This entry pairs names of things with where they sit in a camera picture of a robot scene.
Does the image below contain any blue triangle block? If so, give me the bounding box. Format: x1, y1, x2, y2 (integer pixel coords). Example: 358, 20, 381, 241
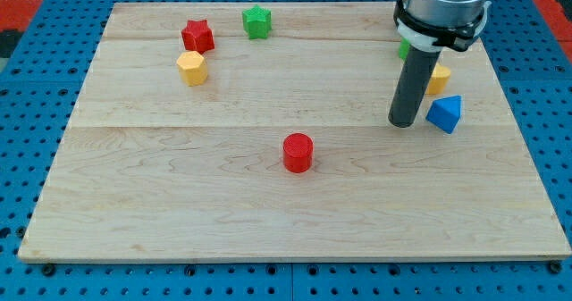
425, 95, 462, 134

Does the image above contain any red cylinder block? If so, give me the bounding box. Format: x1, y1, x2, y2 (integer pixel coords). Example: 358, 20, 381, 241
282, 133, 314, 173

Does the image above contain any wooden board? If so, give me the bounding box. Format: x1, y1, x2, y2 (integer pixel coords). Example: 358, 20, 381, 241
18, 3, 571, 263

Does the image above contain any yellow hexagon block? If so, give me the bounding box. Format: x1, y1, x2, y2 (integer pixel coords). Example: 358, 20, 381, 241
176, 51, 208, 87

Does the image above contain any green star block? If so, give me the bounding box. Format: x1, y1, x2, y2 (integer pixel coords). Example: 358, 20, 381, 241
242, 4, 272, 39

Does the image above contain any red star block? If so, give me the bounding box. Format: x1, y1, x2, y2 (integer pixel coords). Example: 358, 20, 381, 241
181, 20, 215, 54

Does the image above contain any green block right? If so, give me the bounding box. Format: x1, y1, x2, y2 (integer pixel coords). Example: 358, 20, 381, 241
398, 38, 410, 61

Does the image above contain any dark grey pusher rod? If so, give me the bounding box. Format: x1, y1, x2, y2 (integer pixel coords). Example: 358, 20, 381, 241
388, 46, 441, 128

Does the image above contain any yellow block right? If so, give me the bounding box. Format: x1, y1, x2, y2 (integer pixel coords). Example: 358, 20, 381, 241
425, 63, 451, 95

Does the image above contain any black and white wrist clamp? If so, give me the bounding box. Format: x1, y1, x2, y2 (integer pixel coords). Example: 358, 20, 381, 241
393, 0, 492, 53

